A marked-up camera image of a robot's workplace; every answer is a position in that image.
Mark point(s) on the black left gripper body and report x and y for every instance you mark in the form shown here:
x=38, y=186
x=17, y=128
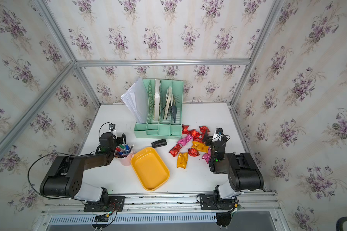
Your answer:
x=115, y=143

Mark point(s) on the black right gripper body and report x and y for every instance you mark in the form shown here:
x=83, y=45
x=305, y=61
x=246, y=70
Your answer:
x=212, y=145

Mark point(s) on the orange tea bag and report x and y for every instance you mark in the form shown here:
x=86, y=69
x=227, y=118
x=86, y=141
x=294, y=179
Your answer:
x=182, y=160
x=200, y=147

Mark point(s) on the pink tea bag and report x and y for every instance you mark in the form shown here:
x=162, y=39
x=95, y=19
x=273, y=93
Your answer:
x=207, y=156
x=184, y=141

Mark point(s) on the red tea bag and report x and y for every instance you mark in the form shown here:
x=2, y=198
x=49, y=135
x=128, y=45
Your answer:
x=193, y=152
x=204, y=129
x=185, y=129
x=196, y=135
x=175, y=150

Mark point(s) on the yellow plastic storage tray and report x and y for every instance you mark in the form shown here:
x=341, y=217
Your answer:
x=150, y=169

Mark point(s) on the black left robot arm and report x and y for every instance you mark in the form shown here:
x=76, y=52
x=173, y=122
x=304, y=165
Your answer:
x=64, y=178

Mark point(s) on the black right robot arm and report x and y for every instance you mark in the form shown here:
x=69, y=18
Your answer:
x=241, y=170

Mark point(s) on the pens in cup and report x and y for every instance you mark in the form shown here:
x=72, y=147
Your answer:
x=123, y=150

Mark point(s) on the pink metal pen cup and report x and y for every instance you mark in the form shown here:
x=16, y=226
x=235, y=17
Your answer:
x=126, y=161

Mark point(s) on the mint green file organizer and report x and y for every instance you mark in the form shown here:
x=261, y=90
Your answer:
x=161, y=130

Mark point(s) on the white paper stack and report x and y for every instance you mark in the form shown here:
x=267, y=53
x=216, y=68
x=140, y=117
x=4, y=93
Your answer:
x=136, y=100

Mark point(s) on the dark notebooks in organizer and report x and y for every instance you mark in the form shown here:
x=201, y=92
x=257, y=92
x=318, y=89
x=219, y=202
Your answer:
x=169, y=107

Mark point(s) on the white book in organizer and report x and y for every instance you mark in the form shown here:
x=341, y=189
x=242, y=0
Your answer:
x=157, y=100

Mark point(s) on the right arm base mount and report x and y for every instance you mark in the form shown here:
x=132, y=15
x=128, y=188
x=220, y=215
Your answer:
x=214, y=202

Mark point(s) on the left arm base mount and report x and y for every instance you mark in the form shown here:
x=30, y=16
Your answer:
x=113, y=203

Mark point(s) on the aluminium front rail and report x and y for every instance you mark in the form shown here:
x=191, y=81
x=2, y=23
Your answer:
x=192, y=202

